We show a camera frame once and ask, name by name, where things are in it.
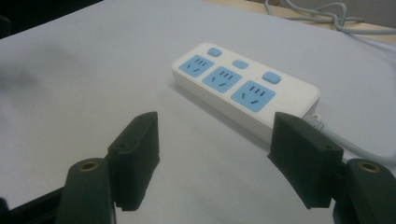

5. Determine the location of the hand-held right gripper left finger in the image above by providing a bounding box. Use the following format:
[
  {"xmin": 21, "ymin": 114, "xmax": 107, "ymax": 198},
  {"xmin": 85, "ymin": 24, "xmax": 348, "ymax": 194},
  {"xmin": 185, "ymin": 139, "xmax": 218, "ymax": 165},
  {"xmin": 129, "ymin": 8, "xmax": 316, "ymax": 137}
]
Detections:
[{"xmin": 106, "ymin": 111, "xmax": 161, "ymax": 213}]

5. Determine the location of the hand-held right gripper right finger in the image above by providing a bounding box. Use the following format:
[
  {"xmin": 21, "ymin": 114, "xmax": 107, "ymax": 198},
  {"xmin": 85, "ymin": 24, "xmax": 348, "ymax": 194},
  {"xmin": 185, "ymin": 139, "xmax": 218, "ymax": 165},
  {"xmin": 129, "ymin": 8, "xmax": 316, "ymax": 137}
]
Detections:
[{"xmin": 267, "ymin": 111, "xmax": 346, "ymax": 210}]

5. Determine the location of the white and blue power strip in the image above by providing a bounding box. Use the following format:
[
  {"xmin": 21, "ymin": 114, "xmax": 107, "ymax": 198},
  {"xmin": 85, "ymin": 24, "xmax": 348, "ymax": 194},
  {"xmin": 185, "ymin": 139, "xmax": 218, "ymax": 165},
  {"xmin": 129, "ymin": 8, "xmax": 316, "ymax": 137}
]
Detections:
[{"xmin": 170, "ymin": 42, "xmax": 321, "ymax": 146}]

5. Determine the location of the grey power strip cable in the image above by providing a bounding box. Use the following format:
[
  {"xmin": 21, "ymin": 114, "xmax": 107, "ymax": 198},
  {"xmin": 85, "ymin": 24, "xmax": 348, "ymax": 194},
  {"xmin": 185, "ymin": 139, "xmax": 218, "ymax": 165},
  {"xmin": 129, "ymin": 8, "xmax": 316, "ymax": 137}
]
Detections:
[{"xmin": 302, "ymin": 112, "xmax": 396, "ymax": 167}]

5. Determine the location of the tangled grey cable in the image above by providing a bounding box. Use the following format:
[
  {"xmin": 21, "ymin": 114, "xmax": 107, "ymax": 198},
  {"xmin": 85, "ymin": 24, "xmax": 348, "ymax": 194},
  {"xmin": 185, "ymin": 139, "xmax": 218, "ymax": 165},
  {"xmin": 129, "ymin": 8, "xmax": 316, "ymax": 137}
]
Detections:
[{"xmin": 264, "ymin": 0, "xmax": 396, "ymax": 36}]

